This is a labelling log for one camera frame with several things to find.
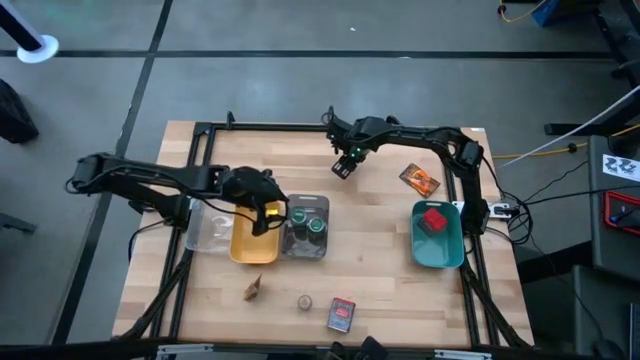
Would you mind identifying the black pole with white base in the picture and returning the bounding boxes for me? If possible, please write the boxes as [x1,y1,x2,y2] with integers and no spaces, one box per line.
[0,0,60,65]

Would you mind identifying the white power strip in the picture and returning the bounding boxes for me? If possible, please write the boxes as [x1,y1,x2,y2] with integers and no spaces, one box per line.
[452,200,514,220]

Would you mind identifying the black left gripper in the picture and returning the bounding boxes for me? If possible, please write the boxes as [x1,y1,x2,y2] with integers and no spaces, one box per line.
[219,166,290,237]

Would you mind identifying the white cable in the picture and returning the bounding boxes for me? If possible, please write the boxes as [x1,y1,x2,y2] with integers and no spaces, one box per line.
[494,84,640,169]

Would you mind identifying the brown wooden piece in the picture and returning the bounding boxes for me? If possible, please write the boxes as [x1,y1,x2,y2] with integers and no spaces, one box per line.
[243,273,263,302]

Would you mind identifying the yellow floor cable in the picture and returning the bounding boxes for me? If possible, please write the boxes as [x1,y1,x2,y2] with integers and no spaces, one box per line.
[492,124,640,161]

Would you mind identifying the black bag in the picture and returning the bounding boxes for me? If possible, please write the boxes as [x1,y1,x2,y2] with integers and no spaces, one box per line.
[0,78,40,145]

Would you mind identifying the dark grey cabinet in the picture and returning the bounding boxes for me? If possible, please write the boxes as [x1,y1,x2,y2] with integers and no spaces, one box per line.
[572,264,640,360]

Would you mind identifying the yellow cable with black plug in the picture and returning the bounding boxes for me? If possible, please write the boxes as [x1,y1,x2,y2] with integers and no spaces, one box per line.
[497,0,549,24]

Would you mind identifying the red framed box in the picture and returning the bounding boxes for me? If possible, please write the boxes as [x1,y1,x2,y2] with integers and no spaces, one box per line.
[602,190,640,237]

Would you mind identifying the grey plastic tray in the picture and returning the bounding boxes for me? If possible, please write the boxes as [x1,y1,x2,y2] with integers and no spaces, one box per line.
[280,193,331,260]

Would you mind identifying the red and blue spice tin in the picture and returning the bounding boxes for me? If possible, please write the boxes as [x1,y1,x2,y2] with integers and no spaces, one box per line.
[326,296,357,334]

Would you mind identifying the silver metal bracket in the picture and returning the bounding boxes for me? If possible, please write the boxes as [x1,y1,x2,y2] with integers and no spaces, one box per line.
[157,343,215,360]
[433,349,494,360]

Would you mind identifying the dark grey floor bracket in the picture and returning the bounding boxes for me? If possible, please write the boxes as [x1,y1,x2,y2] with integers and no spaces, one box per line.
[0,212,39,235]

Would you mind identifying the white printed sticker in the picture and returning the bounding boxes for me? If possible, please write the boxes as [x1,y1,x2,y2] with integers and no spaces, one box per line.
[602,153,640,182]

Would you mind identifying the blue box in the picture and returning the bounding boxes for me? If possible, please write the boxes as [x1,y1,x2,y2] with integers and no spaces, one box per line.
[530,0,604,27]

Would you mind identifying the yellow plastic tray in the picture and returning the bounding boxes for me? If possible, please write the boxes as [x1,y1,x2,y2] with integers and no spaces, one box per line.
[228,197,282,265]

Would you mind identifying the teal plastic tray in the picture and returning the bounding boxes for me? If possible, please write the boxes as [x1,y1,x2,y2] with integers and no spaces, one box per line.
[410,200,465,270]

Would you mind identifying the clear plastic tray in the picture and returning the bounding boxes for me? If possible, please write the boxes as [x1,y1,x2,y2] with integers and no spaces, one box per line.
[185,197,239,255]

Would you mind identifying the orange spice packet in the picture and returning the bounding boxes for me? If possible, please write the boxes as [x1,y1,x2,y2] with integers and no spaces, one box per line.
[398,162,442,199]

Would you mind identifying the black cabinet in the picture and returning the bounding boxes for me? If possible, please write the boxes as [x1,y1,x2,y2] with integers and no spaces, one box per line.
[587,134,640,271]

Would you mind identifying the green-lid spice jar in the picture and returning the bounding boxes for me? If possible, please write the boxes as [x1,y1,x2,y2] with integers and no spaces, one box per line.
[289,207,309,234]
[307,215,328,244]

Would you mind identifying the black aluminium table frame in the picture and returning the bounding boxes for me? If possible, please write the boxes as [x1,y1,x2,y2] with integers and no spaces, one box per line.
[117,110,534,351]

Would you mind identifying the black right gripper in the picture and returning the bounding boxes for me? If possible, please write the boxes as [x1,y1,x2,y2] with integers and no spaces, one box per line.
[324,107,389,180]

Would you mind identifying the black stand legs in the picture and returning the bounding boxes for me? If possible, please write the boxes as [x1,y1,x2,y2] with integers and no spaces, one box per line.
[544,0,640,137]

